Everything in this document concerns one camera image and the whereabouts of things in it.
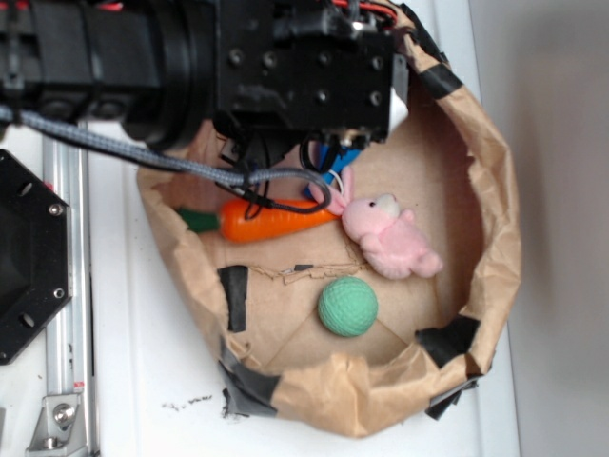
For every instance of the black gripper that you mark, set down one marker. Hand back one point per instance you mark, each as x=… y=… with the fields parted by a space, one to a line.
x=289 y=72

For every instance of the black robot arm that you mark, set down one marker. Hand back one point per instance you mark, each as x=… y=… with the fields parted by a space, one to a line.
x=148 y=65

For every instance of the blue plastic bottle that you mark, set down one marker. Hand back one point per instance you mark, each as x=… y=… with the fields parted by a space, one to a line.
x=344 y=158

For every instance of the orange toy carrot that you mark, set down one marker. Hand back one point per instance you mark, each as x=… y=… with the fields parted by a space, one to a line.
x=239 y=222

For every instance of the pink plush bunny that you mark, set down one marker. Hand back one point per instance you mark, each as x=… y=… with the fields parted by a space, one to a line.
x=387 y=235

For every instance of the green foam ball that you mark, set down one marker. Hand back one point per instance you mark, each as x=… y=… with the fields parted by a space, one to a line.
x=348 y=307

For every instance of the brown paper bag container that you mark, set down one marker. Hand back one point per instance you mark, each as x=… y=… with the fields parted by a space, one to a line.
x=256 y=304

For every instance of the aluminium extrusion rail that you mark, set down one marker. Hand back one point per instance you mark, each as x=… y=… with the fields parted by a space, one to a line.
x=69 y=334

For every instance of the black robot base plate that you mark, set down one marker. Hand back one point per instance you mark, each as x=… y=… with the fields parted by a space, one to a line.
x=32 y=269

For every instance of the metal corner bracket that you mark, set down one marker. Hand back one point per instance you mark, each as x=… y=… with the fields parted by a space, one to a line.
x=61 y=428

